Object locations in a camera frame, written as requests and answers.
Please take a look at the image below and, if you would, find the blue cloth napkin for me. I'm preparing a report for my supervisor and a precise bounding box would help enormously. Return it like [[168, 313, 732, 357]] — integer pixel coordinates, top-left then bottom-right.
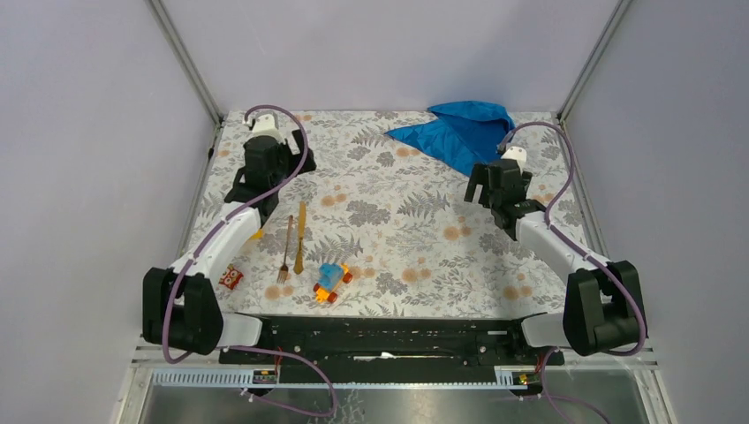
[[387, 101, 515, 177]]

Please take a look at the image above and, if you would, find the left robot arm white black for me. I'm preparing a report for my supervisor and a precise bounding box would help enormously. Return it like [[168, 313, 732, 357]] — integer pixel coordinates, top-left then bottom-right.
[[142, 129, 316, 363]]

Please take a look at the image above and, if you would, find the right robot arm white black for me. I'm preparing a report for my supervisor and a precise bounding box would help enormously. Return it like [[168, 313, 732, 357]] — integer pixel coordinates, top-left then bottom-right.
[[465, 159, 647, 364]]

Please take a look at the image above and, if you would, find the floral tablecloth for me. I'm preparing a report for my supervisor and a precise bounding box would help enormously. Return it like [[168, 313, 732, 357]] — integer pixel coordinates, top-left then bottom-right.
[[216, 110, 565, 318]]

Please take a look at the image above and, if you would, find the gold fork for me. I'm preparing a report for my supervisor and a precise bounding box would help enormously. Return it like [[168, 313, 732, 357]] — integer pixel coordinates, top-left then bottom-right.
[[276, 215, 294, 284]]

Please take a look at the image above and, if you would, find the blue orange toy car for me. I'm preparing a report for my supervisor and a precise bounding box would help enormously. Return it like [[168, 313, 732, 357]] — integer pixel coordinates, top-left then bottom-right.
[[314, 263, 353, 303]]

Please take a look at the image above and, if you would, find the red owl toy block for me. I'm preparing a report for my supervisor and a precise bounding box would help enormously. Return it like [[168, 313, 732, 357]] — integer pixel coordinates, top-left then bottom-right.
[[219, 264, 244, 291]]

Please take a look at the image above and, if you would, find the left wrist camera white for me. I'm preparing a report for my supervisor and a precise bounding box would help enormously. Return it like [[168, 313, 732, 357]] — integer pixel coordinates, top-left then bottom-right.
[[245, 113, 283, 139]]

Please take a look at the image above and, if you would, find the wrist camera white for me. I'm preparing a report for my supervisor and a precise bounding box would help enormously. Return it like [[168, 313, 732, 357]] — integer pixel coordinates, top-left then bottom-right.
[[245, 113, 283, 139], [501, 146, 527, 167]]

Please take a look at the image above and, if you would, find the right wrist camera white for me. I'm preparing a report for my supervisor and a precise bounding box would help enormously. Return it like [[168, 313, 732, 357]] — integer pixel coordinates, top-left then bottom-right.
[[501, 146, 527, 167]]

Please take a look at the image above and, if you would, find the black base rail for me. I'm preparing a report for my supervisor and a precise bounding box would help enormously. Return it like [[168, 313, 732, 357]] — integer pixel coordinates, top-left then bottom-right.
[[218, 315, 566, 385]]

